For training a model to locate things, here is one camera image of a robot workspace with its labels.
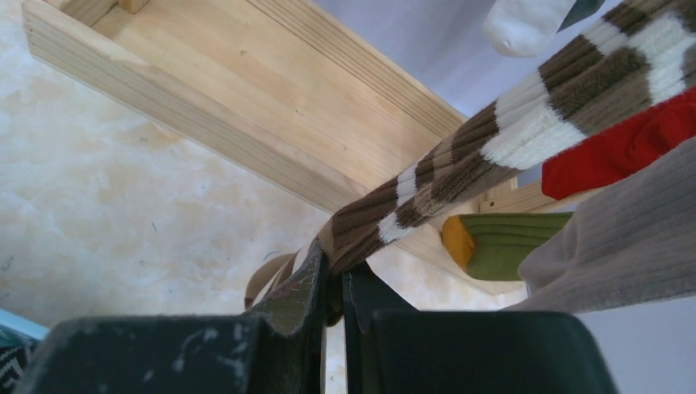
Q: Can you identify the wooden hanger stand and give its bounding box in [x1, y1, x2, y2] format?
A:
[21, 0, 578, 297]

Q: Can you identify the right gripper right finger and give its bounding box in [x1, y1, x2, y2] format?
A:
[342, 264, 616, 393]

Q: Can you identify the grey beige ribbed sock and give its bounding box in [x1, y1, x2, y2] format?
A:
[511, 139, 695, 314]

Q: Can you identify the blue plastic basket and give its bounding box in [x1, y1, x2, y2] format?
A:
[0, 309, 49, 347]

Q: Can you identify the green orange toe sock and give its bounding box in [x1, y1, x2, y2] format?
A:
[441, 212, 573, 282]

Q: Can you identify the brown white striped sock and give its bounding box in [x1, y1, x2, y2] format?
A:
[317, 1, 695, 274]

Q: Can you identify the red santa sock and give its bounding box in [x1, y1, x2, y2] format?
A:
[542, 87, 695, 200]

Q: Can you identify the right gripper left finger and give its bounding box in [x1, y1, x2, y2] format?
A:
[16, 243, 327, 393]

